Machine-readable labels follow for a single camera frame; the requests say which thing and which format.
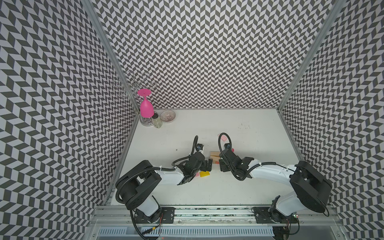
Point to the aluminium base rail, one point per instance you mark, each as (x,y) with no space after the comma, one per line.
(213,216)

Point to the yellow house-shaped block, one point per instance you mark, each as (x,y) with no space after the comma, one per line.
(204,174)

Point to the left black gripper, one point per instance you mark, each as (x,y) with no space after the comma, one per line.
(205,167)

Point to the glass spice jar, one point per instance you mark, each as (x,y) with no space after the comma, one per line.
(157,121)

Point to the pink plastic wine glass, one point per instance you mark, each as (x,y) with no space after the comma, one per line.
(146,107)

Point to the engraved natural wood block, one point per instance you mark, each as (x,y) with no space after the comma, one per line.
(215,159)

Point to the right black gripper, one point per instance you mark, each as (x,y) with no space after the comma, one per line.
(224,163)

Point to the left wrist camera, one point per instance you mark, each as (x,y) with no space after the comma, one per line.
(199,147)

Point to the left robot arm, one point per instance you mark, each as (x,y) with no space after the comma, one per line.
(135,188)

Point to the small striped bowl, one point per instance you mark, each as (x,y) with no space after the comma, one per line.
(168,116)

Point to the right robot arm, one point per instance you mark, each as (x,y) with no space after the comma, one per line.
(310,189)

